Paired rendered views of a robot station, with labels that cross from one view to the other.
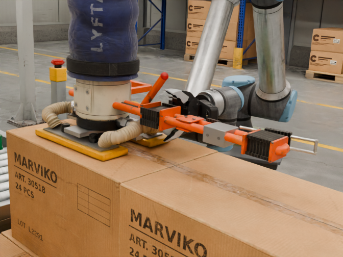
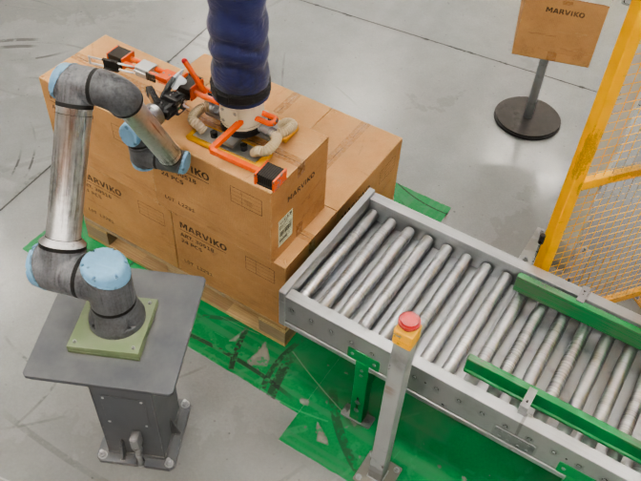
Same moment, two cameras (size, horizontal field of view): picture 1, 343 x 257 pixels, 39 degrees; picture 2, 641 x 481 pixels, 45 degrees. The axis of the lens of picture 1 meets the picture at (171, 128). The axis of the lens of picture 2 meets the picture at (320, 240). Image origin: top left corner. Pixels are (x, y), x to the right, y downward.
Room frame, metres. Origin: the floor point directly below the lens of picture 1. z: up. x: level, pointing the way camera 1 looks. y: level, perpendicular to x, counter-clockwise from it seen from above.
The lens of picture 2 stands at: (3.91, 0.01, 2.96)
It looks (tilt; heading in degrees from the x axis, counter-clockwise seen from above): 48 degrees down; 167
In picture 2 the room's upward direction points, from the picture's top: 4 degrees clockwise
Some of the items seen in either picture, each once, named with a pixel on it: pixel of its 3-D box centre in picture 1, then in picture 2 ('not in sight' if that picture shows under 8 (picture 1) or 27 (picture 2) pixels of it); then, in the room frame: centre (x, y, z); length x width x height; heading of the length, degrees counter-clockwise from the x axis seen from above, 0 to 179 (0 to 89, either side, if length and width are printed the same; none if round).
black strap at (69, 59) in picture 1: (103, 63); (239, 83); (1.52, 0.22, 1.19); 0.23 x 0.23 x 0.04
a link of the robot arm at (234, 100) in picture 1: (224, 101); (137, 128); (1.58, -0.17, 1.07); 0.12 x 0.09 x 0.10; 139
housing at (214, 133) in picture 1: (220, 134); (146, 70); (1.21, -0.13, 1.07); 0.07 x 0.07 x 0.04; 49
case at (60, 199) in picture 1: (107, 196); (239, 172); (1.51, 0.20, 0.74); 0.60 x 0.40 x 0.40; 47
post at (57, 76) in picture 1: (59, 156); (390, 409); (2.56, 0.62, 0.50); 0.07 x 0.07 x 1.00; 47
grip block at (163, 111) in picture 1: (160, 115); (189, 86); (1.35, 0.03, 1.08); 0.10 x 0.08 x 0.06; 139
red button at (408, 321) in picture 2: (57, 63); (408, 323); (2.56, 0.62, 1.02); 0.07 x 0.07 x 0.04
